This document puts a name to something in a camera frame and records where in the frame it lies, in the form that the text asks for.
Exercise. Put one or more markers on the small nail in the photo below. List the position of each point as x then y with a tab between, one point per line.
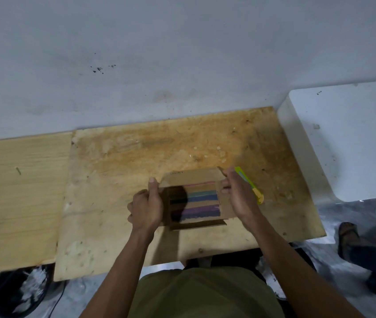
18	171

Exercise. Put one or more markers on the white block bench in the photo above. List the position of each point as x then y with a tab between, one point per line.
350	139

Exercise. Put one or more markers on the clear plastic sheet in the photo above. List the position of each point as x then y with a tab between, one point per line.
357	215

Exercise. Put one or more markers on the olive green shirt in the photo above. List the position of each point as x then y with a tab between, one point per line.
204	294

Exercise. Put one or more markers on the black bin with white scraps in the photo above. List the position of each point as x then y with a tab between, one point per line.
18	291

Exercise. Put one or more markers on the person's left thumb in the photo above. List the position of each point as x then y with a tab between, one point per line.
154	188

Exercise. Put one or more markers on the brown sandal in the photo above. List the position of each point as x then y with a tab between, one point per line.
347	236

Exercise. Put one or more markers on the person's right hand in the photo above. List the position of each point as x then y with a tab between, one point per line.
242	201

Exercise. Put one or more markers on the person's left hand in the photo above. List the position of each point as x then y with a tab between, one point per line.
145	211

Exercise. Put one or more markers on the person's left forearm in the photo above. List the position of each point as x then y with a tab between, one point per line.
121	274

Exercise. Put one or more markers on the person's right forearm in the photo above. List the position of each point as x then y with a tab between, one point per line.
294	274

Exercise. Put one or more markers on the stained plywood board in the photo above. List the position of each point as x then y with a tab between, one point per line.
115	182

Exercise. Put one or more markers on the brown striped cardboard box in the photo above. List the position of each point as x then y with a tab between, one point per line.
201	198

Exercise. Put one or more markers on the yellow-green utility knife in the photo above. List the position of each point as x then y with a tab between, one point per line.
257	192

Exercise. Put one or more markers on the person's right thumb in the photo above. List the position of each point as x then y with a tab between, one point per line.
227	185

